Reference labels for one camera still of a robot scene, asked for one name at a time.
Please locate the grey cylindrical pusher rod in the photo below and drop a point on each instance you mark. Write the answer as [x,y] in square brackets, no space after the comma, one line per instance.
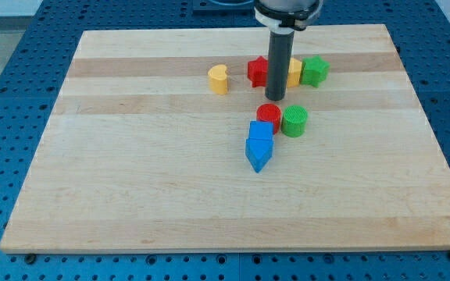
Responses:
[279,57]

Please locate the yellow heart block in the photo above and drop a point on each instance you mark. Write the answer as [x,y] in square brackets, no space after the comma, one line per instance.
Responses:
[218,79]

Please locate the yellow pentagon block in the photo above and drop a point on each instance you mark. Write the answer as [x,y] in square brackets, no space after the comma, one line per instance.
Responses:
[294,73]

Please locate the red star block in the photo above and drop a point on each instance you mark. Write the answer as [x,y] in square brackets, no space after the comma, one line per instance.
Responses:
[257,71]

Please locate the green star block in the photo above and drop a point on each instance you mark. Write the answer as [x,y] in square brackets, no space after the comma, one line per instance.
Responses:
[314,71]

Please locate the red cylinder block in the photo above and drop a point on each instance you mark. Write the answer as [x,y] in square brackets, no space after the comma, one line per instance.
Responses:
[269,113]

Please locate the green cylinder block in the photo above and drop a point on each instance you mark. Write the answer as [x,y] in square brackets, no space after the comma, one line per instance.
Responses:
[294,120]

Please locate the blue cube block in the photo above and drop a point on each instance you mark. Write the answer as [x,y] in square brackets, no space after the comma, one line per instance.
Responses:
[260,130]

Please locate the blue triangle block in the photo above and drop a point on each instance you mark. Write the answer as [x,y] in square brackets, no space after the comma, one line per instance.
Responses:
[258,152]

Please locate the wooden board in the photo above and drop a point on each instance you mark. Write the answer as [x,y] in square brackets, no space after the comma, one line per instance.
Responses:
[140,156]

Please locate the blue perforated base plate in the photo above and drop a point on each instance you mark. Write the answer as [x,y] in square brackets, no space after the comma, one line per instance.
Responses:
[30,82]

